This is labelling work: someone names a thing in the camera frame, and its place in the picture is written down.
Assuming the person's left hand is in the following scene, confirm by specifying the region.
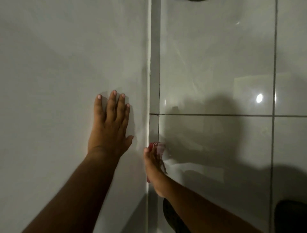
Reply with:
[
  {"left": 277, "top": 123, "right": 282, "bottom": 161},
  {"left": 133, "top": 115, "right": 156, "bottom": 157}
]
[{"left": 87, "top": 90, "right": 134, "bottom": 159}]

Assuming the person's right hand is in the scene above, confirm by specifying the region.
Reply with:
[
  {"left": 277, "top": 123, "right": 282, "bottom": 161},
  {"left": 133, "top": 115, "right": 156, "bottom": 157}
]
[{"left": 143, "top": 147, "right": 173, "bottom": 199}]

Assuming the white door panel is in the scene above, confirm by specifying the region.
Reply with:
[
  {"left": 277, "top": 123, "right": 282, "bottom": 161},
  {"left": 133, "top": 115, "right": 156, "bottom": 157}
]
[{"left": 0, "top": 0, "right": 152, "bottom": 233}]

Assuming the black shoe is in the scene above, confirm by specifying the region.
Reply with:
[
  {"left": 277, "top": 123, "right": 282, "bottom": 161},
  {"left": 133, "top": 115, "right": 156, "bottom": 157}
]
[{"left": 274, "top": 200, "right": 307, "bottom": 233}]

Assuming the red and white cleaning cloth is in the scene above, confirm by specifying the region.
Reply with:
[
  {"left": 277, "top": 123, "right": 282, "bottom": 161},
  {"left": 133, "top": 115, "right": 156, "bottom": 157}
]
[{"left": 146, "top": 142, "right": 168, "bottom": 184}]

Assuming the person's left forearm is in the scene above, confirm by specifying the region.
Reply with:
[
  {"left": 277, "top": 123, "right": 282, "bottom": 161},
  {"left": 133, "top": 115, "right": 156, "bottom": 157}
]
[{"left": 21, "top": 151, "right": 120, "bottom": 233}]

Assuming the person's right forearm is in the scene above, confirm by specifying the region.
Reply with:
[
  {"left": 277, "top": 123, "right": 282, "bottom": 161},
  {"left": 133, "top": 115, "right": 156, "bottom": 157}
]
[{"left": 162, "top": 178, "right": 263, "bottom": 233}]

